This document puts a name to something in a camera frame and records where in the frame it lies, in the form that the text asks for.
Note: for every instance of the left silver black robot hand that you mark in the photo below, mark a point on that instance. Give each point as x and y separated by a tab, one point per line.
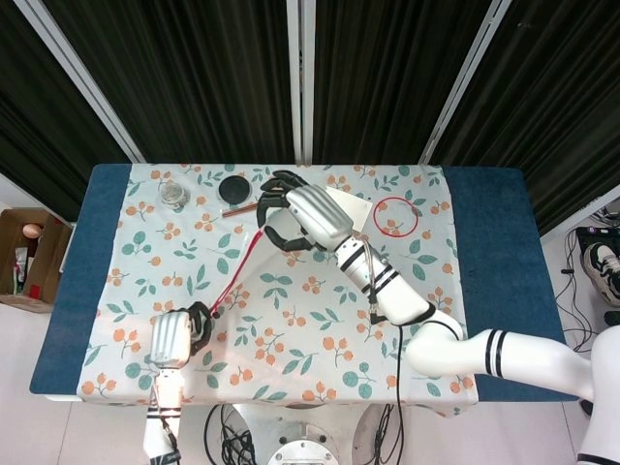
169	339

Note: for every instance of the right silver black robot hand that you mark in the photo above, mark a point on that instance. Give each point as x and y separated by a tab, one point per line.
319	213

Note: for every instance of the clear plastic bag red zip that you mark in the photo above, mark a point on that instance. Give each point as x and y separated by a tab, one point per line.
237	271

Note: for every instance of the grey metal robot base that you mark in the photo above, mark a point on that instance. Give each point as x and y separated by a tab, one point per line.
300	445

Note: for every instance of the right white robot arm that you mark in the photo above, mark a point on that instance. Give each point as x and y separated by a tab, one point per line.
436	349

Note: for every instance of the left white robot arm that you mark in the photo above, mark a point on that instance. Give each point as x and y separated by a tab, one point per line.
162	426

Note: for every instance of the floral tablecloth with orange berries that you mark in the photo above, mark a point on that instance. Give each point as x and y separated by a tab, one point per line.
315	329

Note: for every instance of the white paper card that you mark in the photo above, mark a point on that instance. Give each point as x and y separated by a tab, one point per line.
356	206

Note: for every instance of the brown wooden chopstick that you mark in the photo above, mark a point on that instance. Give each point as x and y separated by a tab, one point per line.
239	208
240	211

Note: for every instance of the round black lid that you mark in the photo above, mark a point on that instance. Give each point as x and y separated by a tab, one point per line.
235	189

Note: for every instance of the small glass jar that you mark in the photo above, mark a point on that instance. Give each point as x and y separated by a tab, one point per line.
173	194

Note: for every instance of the brown cardboard box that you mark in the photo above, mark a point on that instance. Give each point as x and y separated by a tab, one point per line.
48	252

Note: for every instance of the black curtain panel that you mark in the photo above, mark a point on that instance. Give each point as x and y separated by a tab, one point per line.
194	72
557	97
387	72
34	121

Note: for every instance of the colourful packet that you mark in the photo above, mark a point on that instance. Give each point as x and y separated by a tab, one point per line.
19	269

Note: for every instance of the brown egg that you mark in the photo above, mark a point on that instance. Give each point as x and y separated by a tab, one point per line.
32	230

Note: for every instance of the blue table cover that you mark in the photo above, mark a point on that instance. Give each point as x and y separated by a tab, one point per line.
499	232

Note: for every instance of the black and white sneaker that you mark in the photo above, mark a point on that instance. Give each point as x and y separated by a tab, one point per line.
603	266

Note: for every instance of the white frame post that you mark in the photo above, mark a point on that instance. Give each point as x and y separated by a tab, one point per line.
82	77
465	72
300	72

